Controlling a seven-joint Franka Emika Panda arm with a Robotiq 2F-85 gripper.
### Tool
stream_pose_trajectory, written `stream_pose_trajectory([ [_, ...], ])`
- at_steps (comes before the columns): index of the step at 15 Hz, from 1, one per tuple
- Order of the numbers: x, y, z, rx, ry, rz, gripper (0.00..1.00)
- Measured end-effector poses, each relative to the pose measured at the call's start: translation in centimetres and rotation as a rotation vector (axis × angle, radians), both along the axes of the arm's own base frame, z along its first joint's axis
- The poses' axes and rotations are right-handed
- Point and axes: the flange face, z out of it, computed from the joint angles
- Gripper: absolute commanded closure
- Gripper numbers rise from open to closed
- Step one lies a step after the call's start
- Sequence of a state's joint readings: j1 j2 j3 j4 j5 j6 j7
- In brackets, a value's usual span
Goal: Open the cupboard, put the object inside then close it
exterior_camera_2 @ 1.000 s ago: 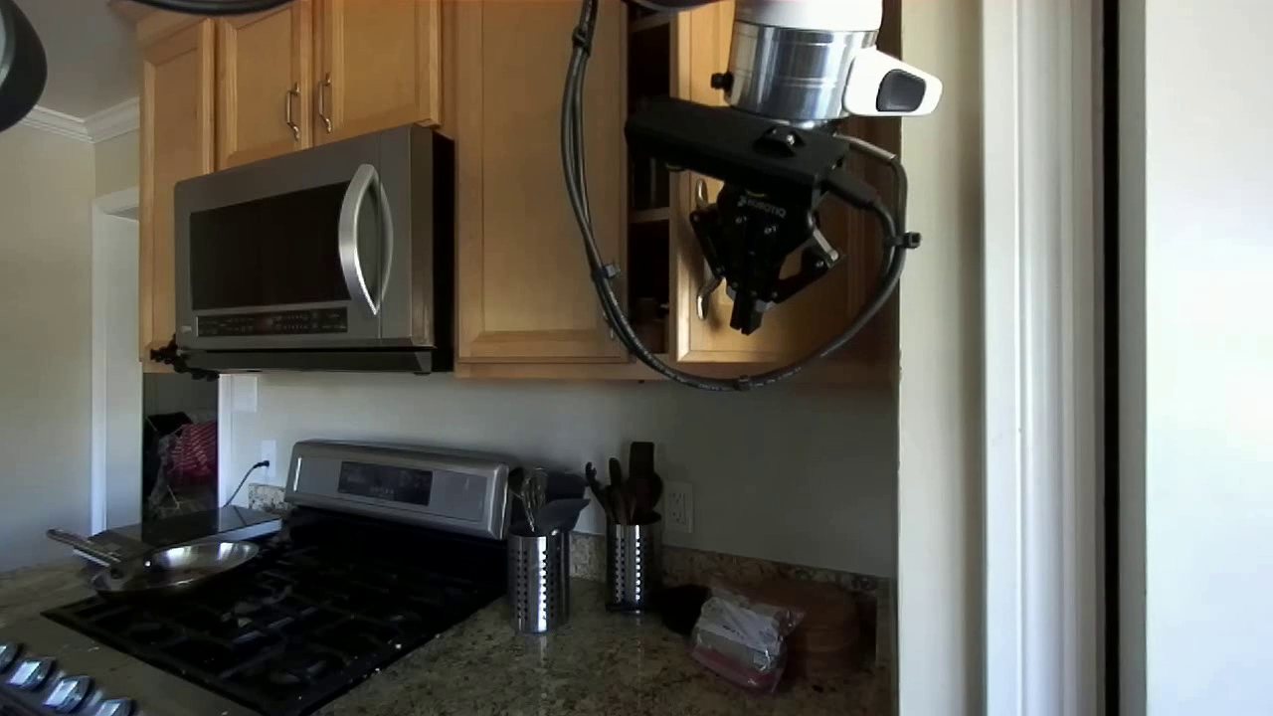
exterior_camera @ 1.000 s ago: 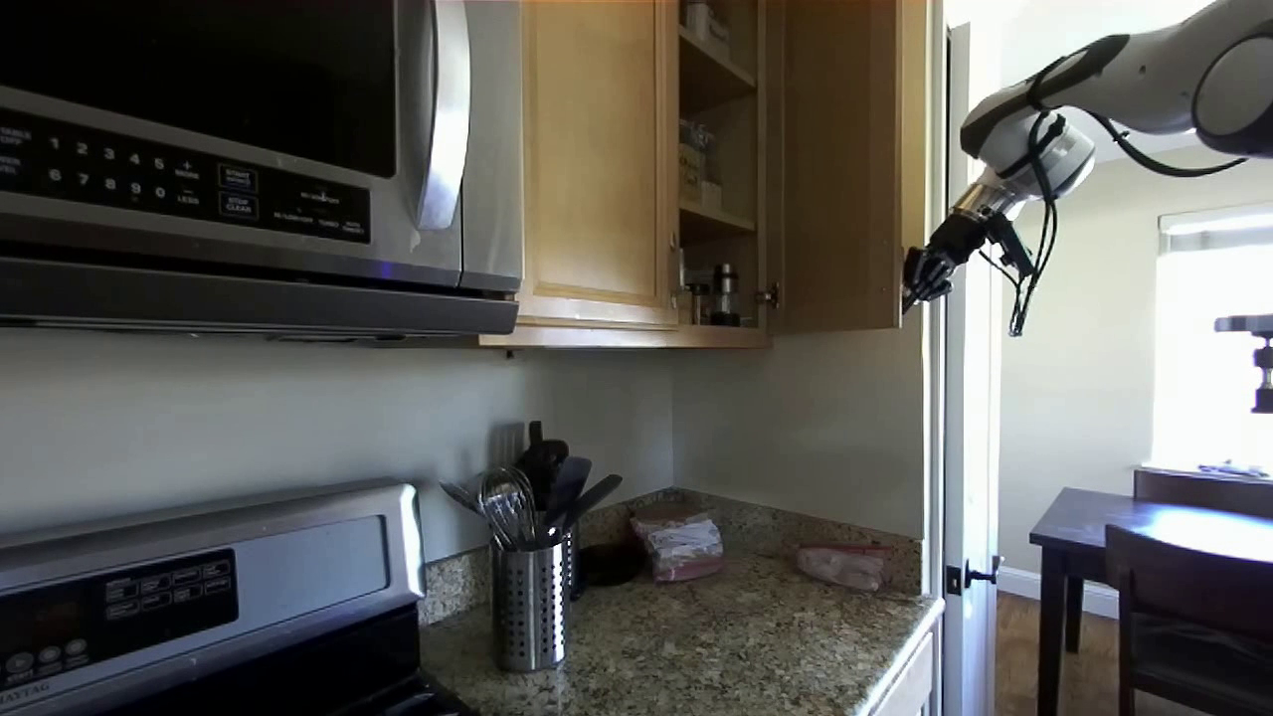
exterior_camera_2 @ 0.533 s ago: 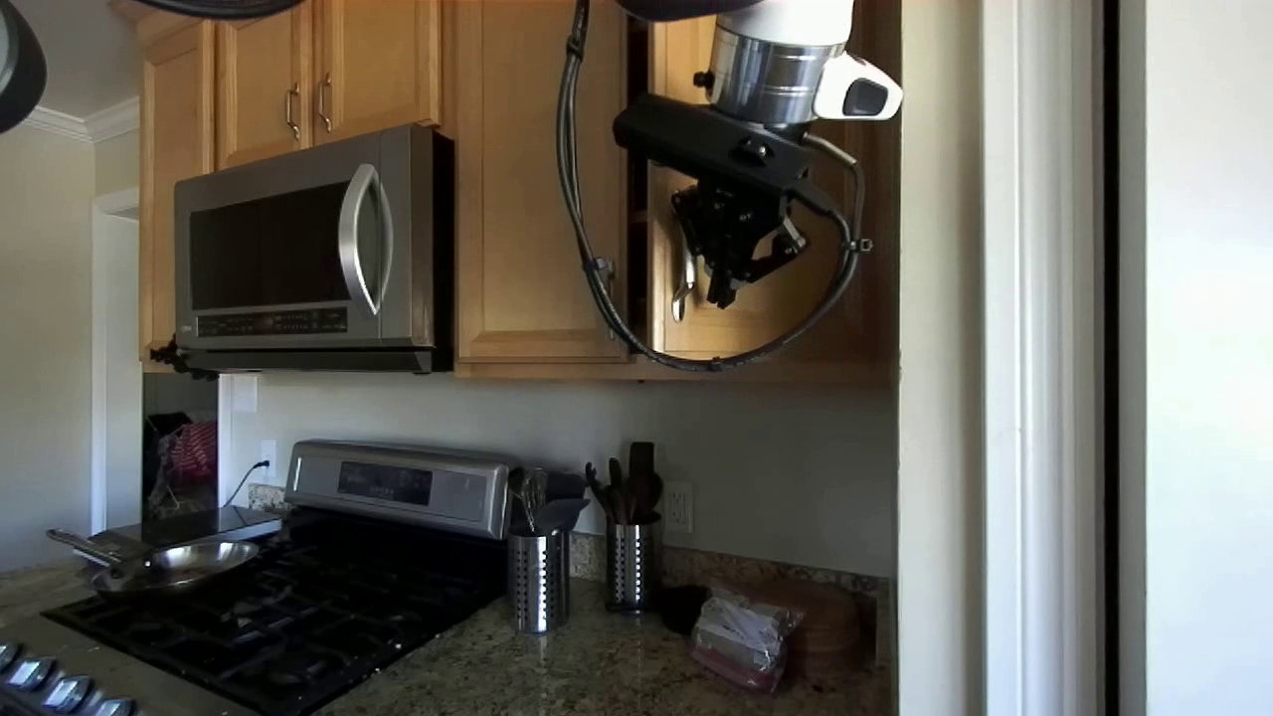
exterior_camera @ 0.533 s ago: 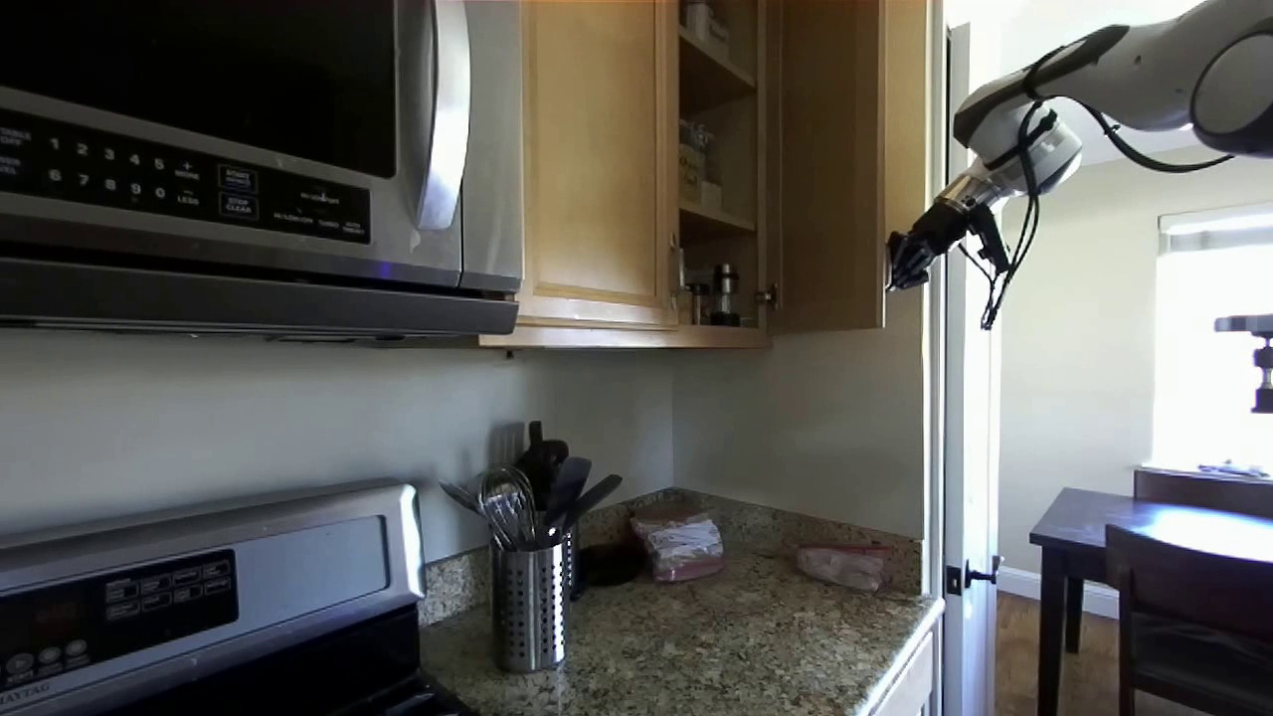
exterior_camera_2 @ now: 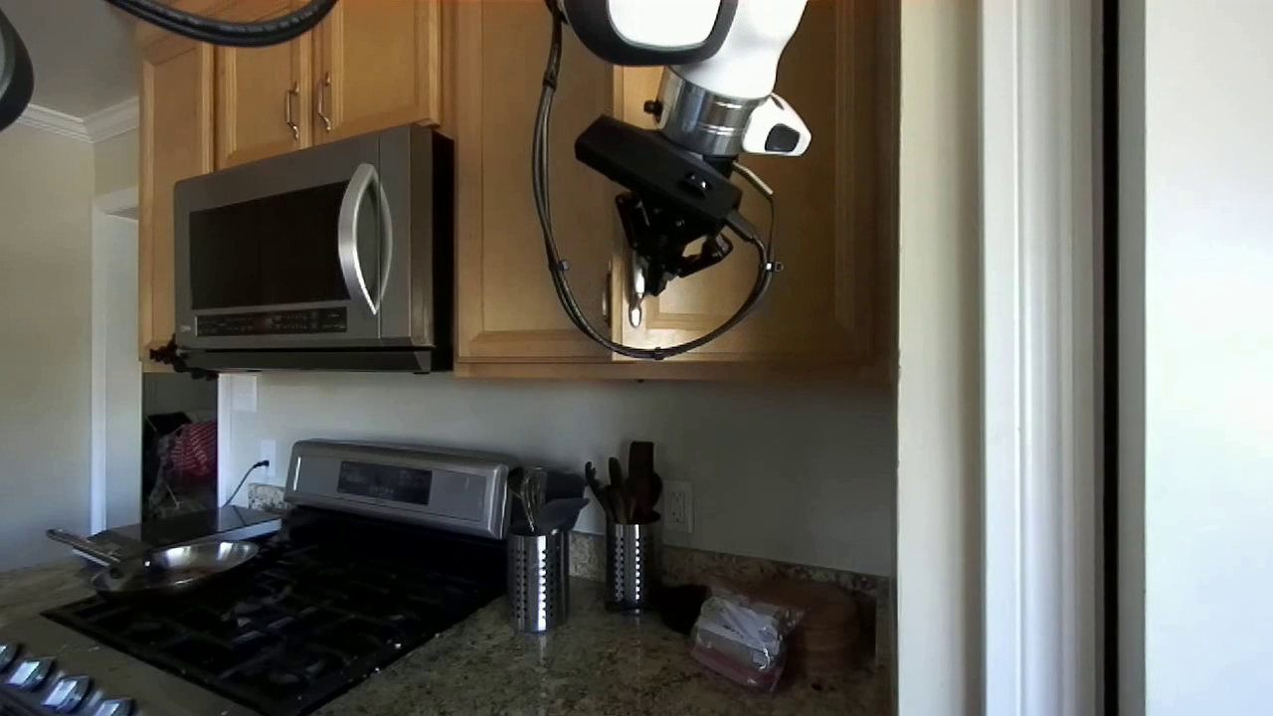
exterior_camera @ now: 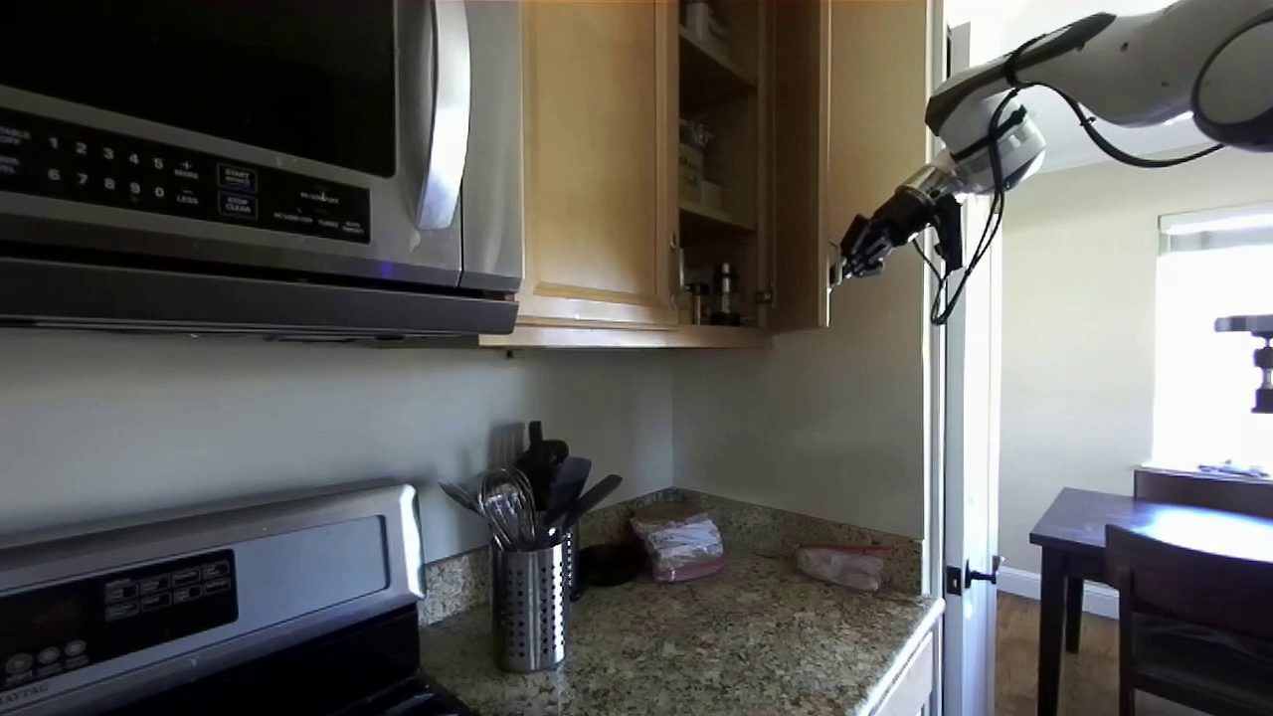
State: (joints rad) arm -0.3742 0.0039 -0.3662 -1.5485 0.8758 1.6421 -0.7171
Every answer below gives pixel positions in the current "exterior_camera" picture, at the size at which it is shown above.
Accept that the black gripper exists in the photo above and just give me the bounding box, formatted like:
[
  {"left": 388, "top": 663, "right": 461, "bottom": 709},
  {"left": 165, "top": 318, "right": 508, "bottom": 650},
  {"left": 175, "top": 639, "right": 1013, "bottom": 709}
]
[{"left": 828, "top": 166, "right": 963, "bottom": 292}]

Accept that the steel cupboard door handle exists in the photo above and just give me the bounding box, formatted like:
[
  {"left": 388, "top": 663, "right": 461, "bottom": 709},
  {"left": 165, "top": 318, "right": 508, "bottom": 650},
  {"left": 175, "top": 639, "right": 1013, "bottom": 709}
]
[
  {"left": 667, "top": 237, "right": 694, "bottom": 321},
  {"left": 815, "top": 253, "right": 844, "bottom": 330}
]

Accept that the dark sauce bottle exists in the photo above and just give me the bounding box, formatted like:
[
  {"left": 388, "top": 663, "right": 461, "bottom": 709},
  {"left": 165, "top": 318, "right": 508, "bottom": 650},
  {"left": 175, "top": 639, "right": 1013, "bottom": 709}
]
[{"left": 711, "top": 260, "right": 740, "bottom": 330}]

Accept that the glass storage jar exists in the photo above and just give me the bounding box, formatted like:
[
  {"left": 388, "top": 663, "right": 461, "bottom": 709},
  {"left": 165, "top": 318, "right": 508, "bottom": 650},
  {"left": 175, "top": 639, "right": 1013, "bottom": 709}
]
[{"left": 678, "top": 117, "right": 728, "bottom": 215}]

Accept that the white door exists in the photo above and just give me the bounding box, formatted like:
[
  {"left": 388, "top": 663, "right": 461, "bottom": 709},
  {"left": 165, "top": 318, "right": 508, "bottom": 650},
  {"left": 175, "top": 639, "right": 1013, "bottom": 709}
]
[{"left": 945, "top": 184, "right": 1007, "bottom": 716}]

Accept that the pink zip plastic bag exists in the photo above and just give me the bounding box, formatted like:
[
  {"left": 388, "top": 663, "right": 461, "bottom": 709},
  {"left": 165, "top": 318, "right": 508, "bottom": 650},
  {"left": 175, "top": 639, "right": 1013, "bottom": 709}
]
[{"left": 797, "top": 542, "right": 891, "bottom": 597}]

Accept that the black door latch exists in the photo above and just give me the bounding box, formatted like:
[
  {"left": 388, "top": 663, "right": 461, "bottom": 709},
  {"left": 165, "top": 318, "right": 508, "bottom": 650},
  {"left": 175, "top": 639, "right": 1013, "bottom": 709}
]
[{"left": 945, "top": 561, "right": 1000, "bottom": 597}]

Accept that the pink zip bag with bread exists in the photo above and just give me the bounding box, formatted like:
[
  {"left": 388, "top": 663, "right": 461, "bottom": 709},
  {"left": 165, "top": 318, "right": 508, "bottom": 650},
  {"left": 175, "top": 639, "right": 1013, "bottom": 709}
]
[{"left": 628, "top": 510, "right": 731, "bottom": 587}]

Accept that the dark dining table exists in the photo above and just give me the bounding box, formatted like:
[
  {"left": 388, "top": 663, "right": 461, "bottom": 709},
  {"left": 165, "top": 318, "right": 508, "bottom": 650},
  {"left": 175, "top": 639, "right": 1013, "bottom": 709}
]
[{"left": 1027, "top": 484, "right": 1273, "bottom": 716}]

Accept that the bright window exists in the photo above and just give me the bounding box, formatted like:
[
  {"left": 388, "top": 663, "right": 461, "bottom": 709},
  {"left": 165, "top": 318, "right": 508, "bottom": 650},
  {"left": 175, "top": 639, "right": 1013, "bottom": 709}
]
[{"left": 1150, "top": 205, "right": 1273, "bottom": 479}]

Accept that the black nylon spatula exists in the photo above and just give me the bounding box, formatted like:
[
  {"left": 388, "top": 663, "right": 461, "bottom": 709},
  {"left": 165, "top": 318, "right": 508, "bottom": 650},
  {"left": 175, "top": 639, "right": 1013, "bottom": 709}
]
[{"left": 541, "top": 455, "right": 628, "bottom": 542}]

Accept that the black round dish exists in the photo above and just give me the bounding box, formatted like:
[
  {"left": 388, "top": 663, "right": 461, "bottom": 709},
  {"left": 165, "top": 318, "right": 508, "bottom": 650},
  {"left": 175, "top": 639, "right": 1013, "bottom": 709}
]
[{"left": 577, "top": 537, "right": 654, "bottom": 587}]

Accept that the dark wooden chair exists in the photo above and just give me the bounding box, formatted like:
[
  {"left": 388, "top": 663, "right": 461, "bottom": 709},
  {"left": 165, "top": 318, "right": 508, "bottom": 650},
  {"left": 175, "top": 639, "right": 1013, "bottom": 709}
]
[
  {"left": 1106, "top": 521, "right": 1273, "bottom": 716},
  {"left": 1132, "top": 463, "right": 1273, "bottom": 524}
]

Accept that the white base cabinet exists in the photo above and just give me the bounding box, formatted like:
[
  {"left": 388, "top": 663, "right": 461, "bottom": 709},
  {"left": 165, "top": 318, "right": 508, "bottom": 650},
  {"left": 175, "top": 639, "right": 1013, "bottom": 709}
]
[{"left": 856, "top": 601, "right": 949, "bottom": 716}]

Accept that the steel slotted spoon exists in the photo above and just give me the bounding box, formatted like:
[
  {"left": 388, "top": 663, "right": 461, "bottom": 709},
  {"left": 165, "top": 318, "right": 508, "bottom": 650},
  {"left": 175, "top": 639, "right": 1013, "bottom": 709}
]
[{"left": 441, "top": 472, "right": 537, "bottom": 547}]

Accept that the stainless steel microwave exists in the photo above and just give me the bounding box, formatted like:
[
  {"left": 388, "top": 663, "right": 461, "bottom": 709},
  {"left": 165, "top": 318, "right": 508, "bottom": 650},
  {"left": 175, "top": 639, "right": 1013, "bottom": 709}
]
[{"left": 0, "top": 0, "right": 529, "bottom": 343}]

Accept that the black and steel stove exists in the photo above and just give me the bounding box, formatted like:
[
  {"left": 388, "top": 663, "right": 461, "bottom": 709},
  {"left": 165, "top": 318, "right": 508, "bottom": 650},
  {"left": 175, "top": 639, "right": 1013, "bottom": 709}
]
[{"left": 0, "top": 479, "right": 470, "bottom": 716}]

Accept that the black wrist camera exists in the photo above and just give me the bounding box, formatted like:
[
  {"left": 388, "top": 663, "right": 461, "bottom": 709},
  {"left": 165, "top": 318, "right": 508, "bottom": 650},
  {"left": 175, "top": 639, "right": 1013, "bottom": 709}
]
[{"left": 930, "top": 196, "right": 967, "bottom": 272}]

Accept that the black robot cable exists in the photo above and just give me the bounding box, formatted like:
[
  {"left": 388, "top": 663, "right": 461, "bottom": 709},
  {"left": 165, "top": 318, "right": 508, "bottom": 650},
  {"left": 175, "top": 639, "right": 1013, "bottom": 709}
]
[{"left": 911, "top": 53, "right": 1231, "bottom": 330}]

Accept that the wooden wall cupboard frame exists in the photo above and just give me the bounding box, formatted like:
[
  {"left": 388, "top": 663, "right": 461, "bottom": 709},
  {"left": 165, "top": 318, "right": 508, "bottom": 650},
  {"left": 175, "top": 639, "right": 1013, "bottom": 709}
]
[{"left": 476, "top": 0, "right": 788, "bottom": 355}]

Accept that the curved steel microwave handle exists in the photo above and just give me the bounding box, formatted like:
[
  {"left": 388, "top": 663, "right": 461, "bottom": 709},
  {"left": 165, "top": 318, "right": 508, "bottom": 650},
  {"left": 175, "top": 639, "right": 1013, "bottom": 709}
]
[{"left": 404, "top": 0, "right": 476, "bottom": 237}]

